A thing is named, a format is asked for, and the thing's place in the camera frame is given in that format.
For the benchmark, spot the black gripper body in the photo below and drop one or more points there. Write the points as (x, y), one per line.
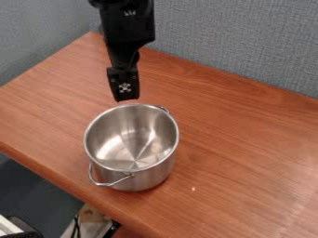
(128, 29)

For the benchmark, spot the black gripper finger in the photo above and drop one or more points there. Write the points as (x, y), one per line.
(123, 83)

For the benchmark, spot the stainless steel pot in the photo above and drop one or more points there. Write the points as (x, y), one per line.
(129, 142)

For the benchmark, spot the white object bottom left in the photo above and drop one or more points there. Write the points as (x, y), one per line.
(14, 228)

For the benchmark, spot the table leg bracket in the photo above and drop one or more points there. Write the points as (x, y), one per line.
(90, 224)

